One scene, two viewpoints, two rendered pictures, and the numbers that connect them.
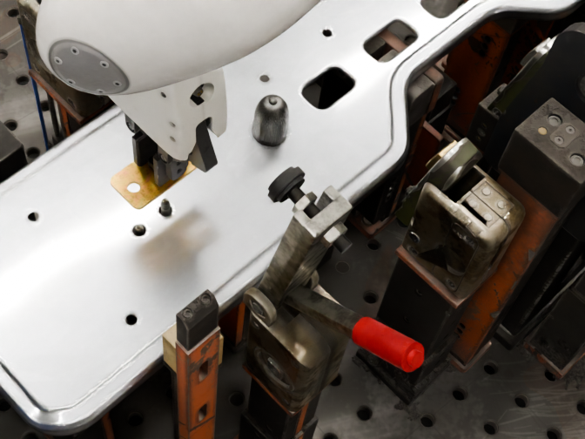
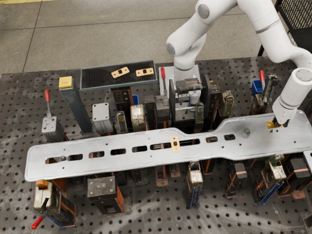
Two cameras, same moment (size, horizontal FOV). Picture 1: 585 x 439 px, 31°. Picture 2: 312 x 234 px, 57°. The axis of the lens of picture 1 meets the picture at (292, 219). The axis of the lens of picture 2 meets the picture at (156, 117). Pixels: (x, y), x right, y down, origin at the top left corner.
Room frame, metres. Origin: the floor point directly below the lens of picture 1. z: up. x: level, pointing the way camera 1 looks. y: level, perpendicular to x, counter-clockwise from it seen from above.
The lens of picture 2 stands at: (1.29, 0.25, 2.22)
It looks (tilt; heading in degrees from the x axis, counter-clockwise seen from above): 57 degrees down; 229
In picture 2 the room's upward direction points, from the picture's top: 5 degrees counter-clockwise
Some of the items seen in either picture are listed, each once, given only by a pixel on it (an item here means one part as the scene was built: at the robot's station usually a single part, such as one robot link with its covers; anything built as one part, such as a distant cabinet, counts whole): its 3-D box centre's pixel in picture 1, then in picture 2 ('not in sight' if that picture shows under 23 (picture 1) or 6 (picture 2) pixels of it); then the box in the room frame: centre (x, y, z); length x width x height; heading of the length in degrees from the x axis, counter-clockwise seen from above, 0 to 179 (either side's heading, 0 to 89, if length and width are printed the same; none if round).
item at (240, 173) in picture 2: not in sight; (235, 182); (0.70, 0.13, 0.84); 0.11 x 0.08 x 0.29; 52
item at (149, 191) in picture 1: (162, 164); (276, 123); (0.45, 0.11, 1.07); 0.08 x 0.04 x 0.01; 142
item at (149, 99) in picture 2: not in sight; (151, 120); (0.76, -0.40, 0.90); 0.05 x 0.05 x 0.40; 52
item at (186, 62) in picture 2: not in sight; (189, 45); (0.36, -0.50, 1.11); 0.19 x 0.12 x 0.24; 175
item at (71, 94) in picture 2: not in sight; (78, 109); (1.00, -0.74, 0.92); 0.08 x 0.08 x 0.44; 52
